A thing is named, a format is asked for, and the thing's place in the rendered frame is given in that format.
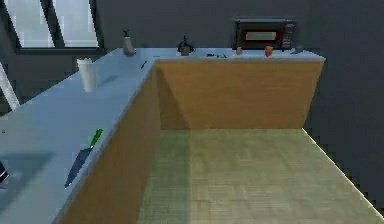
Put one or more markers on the red apple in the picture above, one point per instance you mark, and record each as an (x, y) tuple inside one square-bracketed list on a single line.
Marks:
[(268, 51)]

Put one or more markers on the wooden counter with blue top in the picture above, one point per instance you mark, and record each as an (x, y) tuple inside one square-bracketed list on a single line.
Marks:
[(233, 96)]

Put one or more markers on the dark utensil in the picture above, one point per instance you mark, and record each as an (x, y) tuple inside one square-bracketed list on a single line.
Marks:
[(216, 55)]

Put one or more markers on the black kettle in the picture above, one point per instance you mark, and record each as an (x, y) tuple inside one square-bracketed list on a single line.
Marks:
[(185, 46)]

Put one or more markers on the small pink cup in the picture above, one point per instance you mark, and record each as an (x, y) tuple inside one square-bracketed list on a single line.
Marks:
[(238, 50)]

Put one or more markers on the grey spray bottle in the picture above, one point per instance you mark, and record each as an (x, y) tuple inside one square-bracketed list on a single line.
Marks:
[(128, 45)]

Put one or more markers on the black microwave oven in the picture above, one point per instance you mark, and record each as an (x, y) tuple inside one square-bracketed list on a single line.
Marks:
[(265, 34)]

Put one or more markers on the dark blue flat object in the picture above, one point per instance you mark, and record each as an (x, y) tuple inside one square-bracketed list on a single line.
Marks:
[(296, 51)]

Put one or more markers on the black object at edge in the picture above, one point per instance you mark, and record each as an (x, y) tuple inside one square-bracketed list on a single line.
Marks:
[(2, 173)]

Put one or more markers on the window with dark frame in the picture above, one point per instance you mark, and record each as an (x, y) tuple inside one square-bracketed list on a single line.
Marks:
[(53, 25)]

